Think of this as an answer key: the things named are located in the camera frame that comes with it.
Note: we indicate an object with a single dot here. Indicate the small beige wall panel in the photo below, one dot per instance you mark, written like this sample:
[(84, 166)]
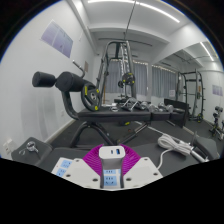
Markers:
[(86, 66)]

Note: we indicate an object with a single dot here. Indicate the black bench with foam rollers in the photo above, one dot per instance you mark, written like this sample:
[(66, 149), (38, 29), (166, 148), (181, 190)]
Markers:
[(66, 81)]

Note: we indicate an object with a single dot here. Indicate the black exercise machine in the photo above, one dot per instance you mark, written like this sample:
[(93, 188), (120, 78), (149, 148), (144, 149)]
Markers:
[(217, 123)]

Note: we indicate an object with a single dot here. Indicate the grey window curtain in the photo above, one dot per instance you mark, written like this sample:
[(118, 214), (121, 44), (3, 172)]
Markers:
[(163, 81), (141, 78)]

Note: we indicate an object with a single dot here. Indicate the small white charger block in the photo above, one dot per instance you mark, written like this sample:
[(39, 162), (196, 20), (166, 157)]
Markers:
[(110, 160)]

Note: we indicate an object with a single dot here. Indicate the white wall socket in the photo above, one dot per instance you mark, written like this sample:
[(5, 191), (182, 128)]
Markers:
[(8, 147)]

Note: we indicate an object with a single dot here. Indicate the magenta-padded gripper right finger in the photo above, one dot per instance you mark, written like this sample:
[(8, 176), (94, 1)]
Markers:
[(141, 171)]

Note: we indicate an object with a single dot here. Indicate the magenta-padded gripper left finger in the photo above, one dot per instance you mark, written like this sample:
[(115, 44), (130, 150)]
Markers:
[(83, 173)]

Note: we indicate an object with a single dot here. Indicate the group of dumbbells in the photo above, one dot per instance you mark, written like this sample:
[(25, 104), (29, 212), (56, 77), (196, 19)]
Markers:
[(150, 107)]

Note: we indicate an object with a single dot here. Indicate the long ceiling light strip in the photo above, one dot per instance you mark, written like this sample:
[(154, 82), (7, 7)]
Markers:
[(146, 6)]

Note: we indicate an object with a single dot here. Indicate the black yellow weight plate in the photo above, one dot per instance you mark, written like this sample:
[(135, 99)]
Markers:
[(90, 96), (128, 79)]

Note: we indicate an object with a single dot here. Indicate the black power rack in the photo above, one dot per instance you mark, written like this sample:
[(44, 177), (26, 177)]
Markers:
[(196, 93)]

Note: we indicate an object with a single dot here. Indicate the black upright panel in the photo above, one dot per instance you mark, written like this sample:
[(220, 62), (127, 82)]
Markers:
[(176, 115)]

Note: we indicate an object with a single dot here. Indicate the small purple wall poster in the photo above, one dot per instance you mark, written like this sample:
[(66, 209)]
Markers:
[(217, 90)]

